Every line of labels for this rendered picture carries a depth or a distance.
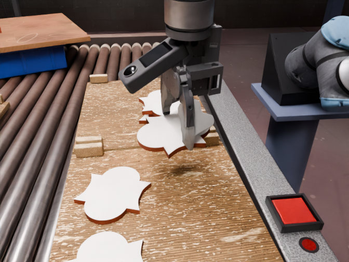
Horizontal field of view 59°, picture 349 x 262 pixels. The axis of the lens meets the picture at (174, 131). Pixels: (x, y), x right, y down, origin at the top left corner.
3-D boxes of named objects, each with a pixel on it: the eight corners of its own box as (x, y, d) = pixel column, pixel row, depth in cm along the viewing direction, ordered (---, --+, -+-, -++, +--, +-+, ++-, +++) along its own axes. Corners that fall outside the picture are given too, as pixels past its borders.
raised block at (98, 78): (108, 81, 105) (107, 73, 104) (108, 83, 104) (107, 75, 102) (90, 82, 105) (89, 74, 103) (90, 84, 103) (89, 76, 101)
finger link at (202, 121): (221, 146, 54) (214, 95, 52) (190, 155, 52) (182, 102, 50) (213, 144, 57) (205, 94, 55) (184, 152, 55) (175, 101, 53)
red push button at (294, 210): (299, 202, 59) (301, 197, 59) (315, 226, 54) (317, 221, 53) (270, 205, 59) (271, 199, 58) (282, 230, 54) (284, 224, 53)
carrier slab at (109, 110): (188, 80, 110) (188, 76, 109) (219, 144, 75) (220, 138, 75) (88, 86, 105) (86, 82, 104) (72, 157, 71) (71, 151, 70)
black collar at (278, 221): (301, 198, 60) (304, 192, 59) (322, 230, 54) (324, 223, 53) (264, 201, 59) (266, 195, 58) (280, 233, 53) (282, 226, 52)
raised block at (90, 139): (103, 144, 72) (102, 134, 71) (103, 148, 71) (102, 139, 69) (77, 146, 72) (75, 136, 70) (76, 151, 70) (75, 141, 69)
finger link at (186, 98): (198, 127, 50) (189, 73, 49) (189, 129, 50) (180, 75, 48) (187, 123, 55) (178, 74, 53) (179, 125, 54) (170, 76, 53)
